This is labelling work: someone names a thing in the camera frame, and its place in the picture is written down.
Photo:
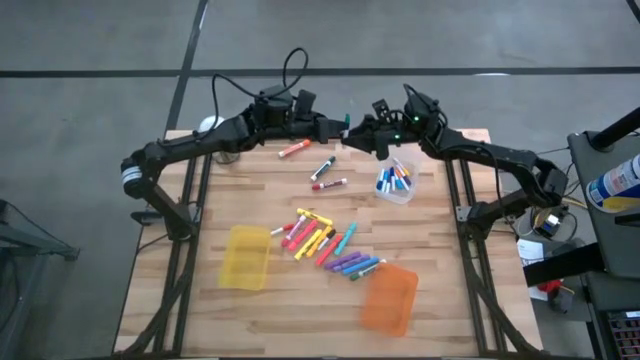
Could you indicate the dark green whiteboard marker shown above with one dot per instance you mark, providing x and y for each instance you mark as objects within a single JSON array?
[{"x": 323, "y": 168}]

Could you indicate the grey metal bracket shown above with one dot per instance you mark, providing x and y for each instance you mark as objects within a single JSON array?
[{"x": 462, "y": 214}]

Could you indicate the white bulb lamp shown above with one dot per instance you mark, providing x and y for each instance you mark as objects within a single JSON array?
[{"x": 210, "y": 122}]

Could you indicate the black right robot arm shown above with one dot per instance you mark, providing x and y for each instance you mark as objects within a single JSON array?
[{"x": 500, "y": 160}]

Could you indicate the black-capped thin marker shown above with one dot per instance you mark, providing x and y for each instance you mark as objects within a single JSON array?
[{"x": 328, "y": 241}]

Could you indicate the white wipes canister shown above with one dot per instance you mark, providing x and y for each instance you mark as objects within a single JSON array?
[{"x": 617, "y": 182}]

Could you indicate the pink marker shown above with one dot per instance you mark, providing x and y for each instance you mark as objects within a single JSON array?
[{"x": 294, "y": 230}]

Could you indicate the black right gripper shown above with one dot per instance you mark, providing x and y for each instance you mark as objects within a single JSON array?
[{"x": 387, "y": 135}]

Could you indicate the blue highlighter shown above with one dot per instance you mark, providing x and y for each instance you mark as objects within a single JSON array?
[{"x": 361, "y": 266}]

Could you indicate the purple highlighter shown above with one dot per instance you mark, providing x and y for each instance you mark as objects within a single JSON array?
[
  {"x": 351, "y": 263},
  {"x": 343, "y": 260}
]

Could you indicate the black side table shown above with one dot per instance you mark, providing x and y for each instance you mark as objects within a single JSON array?
[{"x": 605, "y": 235}]

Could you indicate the pink highlighter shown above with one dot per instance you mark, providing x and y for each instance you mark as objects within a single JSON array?
[{"x": 303, "y": 235}]

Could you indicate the green thin marker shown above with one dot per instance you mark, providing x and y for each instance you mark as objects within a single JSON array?
[{"x": 346, "y": 119}]

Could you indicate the black folding table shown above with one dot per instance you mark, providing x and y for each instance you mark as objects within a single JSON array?
[{"x": 30, "y": 245}]

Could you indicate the yellow thin marker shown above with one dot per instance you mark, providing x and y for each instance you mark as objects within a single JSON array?
[{"x": 405, "y": 169}]

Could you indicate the light blue thin marker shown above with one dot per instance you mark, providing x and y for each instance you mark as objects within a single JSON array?
[{"x": 401, "y": 184}]

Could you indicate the red highlighter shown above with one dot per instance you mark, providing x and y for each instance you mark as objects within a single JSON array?
[{"x": 329, "y": 251}]

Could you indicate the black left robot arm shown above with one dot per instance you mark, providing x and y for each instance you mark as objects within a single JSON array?
[{"x": 200, "y": 140}]

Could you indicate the orange plastic bin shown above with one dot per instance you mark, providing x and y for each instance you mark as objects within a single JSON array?
[{"x": 390, "y": 300}]

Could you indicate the clear plastic bin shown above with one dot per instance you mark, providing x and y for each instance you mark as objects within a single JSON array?
[{"x": 400, "y": 196}]

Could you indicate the small power supply box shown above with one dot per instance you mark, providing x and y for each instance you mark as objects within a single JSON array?
[{"x": 550, "y": 224}]

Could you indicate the red whiteboard marker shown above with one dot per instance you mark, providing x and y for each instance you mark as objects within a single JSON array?
[{"x": 330, "y": 184}]

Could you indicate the black keyboard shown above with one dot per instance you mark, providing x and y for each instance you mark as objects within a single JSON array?
[{"x": 625, "y": 335}]

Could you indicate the plain yellow highlighter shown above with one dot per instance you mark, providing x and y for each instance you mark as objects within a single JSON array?
[{"x": 308, "y": 244}]

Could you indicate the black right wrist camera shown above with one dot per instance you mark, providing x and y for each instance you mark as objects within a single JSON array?
[{"x": 380, "y": 107}]

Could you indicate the teal highlighter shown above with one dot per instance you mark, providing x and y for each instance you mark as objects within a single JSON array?
[{"x": 346, "y": 238}]

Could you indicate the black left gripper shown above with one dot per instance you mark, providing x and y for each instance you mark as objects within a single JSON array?
[{"x": 307, "y": 127}]

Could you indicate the orange-yellow highlighter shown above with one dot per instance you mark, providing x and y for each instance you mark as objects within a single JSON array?
[{"x": 320, "y": 241}]

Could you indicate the white paper sheet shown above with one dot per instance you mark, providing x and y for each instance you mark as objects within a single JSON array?
[{"x": 530, "y": 252}]

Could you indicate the yellow plastic bin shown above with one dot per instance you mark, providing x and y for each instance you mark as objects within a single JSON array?
[{"x": 245, "y": 260}]

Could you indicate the orange whiteboard marker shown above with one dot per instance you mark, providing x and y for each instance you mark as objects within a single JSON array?
[{"x": 295, "y": 148}]

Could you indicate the orange thin marker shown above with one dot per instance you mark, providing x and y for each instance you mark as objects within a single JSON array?
[{"x": 398, "y": 174}]

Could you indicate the small red object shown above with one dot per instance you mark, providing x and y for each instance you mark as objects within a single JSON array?
[{"x": 551, "y": 286}]

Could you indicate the green Expo marker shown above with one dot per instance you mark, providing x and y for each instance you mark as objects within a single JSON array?
[{"x": 366, "y": 271}]

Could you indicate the red thin marker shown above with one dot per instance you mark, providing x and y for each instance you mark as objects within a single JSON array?
[{"x": 282, "y": 229}]

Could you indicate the black bar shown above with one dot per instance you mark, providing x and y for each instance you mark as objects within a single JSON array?
[{"x": 565, "y": 265}]

